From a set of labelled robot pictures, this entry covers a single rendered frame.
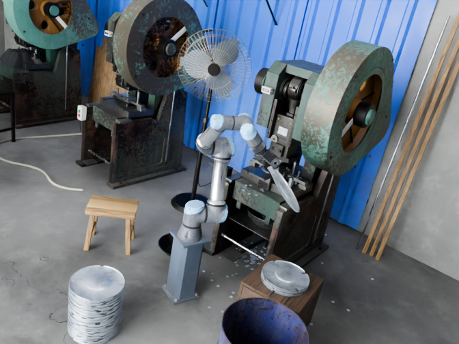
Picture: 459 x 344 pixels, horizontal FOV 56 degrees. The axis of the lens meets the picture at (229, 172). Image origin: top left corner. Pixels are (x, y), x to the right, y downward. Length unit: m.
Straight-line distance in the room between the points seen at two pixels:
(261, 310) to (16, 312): 1.41
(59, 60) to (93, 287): 3.55
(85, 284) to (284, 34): 2.91
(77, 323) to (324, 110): 1.76
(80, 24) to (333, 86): 3.56
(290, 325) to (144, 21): 2.46
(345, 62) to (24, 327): 2.30
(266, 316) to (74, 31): 3.95
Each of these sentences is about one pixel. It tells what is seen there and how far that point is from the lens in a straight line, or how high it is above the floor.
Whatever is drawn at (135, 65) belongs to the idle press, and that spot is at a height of 1.19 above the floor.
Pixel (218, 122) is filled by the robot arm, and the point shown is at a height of 1.28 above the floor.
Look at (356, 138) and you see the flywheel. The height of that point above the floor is 1.12.
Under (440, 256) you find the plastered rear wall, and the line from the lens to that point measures 4.14.
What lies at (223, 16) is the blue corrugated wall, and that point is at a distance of 4.79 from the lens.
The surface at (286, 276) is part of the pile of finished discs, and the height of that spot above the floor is 0.39.
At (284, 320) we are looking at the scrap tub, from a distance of 2.35.
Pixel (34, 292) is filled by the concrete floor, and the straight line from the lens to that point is 2.97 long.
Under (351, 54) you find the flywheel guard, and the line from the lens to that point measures 2.56.
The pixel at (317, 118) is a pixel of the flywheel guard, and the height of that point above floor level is 1.32.
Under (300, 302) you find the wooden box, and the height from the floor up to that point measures 0.35.
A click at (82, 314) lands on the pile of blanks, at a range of 2.50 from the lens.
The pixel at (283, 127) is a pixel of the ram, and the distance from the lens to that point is 2.96.
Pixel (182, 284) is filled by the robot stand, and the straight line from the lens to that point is 2.82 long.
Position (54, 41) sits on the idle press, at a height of 1.01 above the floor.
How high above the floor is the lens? 1.92
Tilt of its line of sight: 23 degrees down
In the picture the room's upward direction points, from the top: 11 degrees clockwise
